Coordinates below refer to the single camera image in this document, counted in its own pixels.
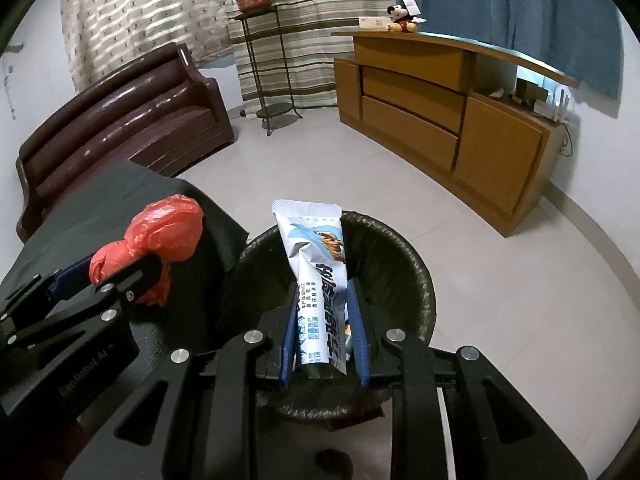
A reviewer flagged white blue printed pouch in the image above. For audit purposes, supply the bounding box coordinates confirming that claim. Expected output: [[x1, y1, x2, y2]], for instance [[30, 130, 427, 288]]
[[272, 199, 351, 378]]

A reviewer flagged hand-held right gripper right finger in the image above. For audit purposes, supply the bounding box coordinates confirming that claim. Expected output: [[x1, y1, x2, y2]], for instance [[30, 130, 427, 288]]
[[346, 277, 588, 480]]

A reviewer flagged black metal plant stand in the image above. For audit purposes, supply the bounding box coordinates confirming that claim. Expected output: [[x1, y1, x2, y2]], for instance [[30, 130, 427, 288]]
[[234, 6, 303, 137]]

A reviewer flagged wooden cabinet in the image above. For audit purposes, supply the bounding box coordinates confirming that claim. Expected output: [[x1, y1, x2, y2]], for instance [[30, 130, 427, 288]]
[[331, 30, 581, 238]]

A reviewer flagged striped curtain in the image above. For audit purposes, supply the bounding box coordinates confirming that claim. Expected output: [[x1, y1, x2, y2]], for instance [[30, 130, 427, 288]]
[[217, 0, 401, 107]]

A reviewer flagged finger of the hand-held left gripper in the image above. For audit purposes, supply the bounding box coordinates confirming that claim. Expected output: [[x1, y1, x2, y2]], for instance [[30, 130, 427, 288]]
[[15, 254, 172, 346], [0, 259, 96, 333]]

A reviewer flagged white router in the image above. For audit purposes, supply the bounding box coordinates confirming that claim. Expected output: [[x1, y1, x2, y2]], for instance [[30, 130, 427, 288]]
[[535, 87, 573, 122]]

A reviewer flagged red plastic bag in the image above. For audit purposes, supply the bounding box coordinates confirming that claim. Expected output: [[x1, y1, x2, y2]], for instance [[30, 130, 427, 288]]
[[89, 195, 204, 308]]

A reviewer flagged trash bin with black bag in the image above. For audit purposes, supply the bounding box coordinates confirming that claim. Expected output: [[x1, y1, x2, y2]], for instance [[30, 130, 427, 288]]
[[235, 211, 437, 418]]

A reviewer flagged blue curtain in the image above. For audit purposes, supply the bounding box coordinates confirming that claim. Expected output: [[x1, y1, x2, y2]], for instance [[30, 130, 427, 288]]
[[392, 0, 621, 100]]

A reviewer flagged dark grey tablecloth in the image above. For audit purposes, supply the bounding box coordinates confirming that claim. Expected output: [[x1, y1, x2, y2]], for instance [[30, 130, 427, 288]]
[[0, 160, 251, 480]]

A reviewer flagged brown leather sofa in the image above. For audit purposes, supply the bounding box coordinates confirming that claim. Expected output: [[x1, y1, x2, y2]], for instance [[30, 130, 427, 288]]
[[15, 42, 235, 243]]

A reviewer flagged beige patterned curtain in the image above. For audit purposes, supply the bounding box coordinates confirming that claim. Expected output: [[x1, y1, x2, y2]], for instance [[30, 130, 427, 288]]
[[60, 0, 236, 92]]

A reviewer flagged small brown box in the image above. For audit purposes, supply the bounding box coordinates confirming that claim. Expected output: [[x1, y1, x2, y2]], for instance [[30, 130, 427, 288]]
[[516, 77, 547, 106]]

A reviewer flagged mouse plush toy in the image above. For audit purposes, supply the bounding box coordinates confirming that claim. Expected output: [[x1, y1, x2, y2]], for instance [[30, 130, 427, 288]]
[[386, 0, 427, 34]]

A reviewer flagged red wooden stool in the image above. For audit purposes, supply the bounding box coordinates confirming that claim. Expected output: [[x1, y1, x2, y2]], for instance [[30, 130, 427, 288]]
[[325, 396, 388, 433]]

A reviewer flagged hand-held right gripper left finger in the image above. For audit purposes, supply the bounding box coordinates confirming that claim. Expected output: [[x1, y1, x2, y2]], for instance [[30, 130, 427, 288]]
[[70, 280, 301, 480]]

